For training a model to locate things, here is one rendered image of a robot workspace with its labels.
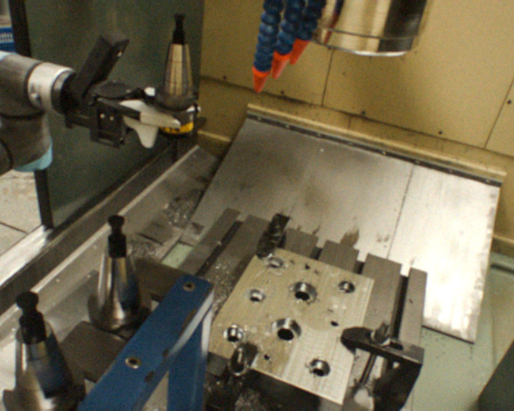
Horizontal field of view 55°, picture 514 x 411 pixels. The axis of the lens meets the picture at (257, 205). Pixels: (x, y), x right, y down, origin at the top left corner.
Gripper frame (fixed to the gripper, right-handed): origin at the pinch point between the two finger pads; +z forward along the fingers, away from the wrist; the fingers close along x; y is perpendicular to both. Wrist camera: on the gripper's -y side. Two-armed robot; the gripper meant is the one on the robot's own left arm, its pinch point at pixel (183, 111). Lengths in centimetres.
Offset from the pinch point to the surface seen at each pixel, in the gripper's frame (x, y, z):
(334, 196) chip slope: -78, 54, 16
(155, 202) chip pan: -58, 63, -38
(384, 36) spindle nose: 8.3, -17.7, 26.1
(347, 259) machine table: -30, 40, 27
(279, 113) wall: -99, 40, -12
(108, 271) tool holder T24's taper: 31.3, 2.4, 8.7
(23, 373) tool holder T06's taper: 42.5, 3.7, 8.8
